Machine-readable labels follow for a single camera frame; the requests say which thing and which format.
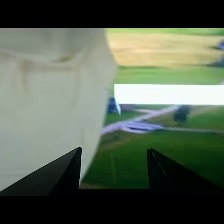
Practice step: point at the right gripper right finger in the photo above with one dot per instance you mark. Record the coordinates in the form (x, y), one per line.
(173, 176)

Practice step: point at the cream white shirt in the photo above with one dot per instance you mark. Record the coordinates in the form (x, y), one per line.
(46, 100)

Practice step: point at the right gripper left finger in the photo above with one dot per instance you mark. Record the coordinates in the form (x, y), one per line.
(56, 176)

